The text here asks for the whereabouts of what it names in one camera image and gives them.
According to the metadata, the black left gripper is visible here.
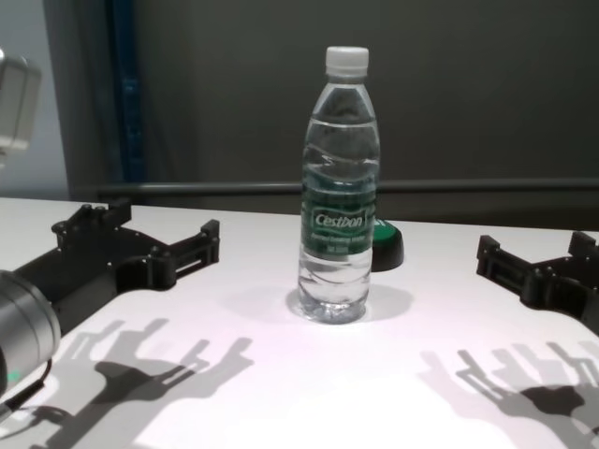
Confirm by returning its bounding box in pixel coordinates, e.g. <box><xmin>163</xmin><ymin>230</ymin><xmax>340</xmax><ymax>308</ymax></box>
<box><xmin>13</xmin><ymin>197</ymin><xmax>220</xmax><ymax>333</ymax></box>

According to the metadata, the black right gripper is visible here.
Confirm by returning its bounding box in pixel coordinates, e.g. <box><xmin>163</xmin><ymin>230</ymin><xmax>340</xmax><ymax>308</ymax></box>
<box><xmin>475</xmin><ymin>231</ymin><xmax>599</xmax><ymax>336</ymax></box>

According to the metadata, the clear green-label water bottle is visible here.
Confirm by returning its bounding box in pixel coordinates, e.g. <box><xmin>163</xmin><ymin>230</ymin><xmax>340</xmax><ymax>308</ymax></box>
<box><xmin>299</xmin><ymin>45</ymin><xmax>382</xmax><ymax>324</ymax></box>

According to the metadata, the green YES push button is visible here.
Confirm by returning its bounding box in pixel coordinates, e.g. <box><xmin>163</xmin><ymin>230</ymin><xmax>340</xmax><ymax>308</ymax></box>
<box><xmin>371</xmin><ymin>218</ymin><xmax>406</xmax><ymax>272</ymax></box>

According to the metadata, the grey horizontal rail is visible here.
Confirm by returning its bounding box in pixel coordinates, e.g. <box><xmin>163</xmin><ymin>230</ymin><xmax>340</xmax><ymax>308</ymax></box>
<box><xmin>96</xmin><ymin>180</ymin><xmax>599</xmax><ymax>200</ymax></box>

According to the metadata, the blue vertical post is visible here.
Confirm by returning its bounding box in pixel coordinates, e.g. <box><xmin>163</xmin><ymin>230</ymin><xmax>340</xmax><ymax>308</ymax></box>
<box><xmin>105</xmin><ymin>0</ymin><xmax>151</xmax><ymax>207</ymax></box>

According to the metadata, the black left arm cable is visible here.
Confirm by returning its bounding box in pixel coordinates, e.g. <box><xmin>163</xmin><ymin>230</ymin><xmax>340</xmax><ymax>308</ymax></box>
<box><xmin>0</xmin><ymin>358</ymin><xmax>52</xmax><ymax>413</ymax></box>

